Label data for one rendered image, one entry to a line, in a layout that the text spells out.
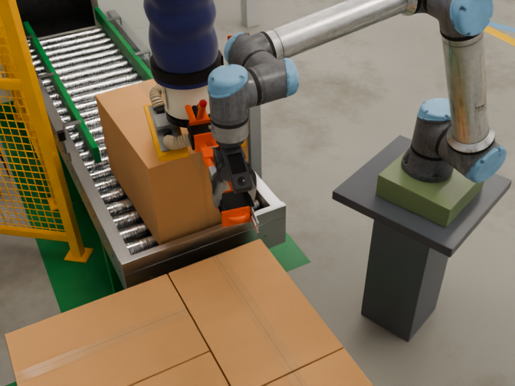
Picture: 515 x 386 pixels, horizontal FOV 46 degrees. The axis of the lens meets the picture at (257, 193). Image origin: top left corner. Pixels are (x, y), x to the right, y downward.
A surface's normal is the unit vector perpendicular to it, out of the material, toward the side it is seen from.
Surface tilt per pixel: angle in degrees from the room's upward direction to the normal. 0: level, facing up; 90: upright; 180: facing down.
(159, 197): 90
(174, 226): 90
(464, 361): 0
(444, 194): 3
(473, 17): 85
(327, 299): 0
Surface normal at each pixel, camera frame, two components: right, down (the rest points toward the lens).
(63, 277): -0.02, -0.77
